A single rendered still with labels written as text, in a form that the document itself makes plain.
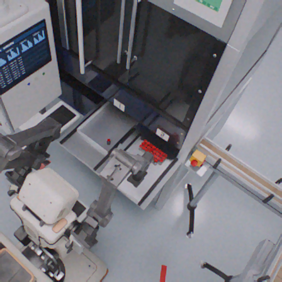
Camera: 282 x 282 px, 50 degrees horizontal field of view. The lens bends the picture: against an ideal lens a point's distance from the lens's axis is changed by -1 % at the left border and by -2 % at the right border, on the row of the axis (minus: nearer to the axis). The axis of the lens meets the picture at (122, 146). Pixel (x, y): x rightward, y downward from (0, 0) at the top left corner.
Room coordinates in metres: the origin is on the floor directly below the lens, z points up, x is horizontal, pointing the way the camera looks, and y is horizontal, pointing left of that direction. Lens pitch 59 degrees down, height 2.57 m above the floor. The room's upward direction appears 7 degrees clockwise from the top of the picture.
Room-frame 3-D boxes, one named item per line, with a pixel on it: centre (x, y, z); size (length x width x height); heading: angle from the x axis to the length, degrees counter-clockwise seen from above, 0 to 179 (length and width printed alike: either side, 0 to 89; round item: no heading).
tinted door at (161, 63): (1.11, -0.17, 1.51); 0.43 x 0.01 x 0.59; 57
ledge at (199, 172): (0.97, -0.49, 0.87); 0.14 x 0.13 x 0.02; 147
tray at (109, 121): (1.16, 0.10, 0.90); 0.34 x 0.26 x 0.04; 147
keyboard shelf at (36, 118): (1.17, 0.56, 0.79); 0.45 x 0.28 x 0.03; 146
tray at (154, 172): (0.88, -0.12, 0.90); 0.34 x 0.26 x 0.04; 148
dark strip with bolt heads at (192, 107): (0.99, -0.32, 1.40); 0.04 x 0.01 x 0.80; 57
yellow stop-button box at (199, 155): (0.94, -0.46, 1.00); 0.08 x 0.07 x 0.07; 147
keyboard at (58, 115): (1.13, 0.52, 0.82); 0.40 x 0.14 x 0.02; 146
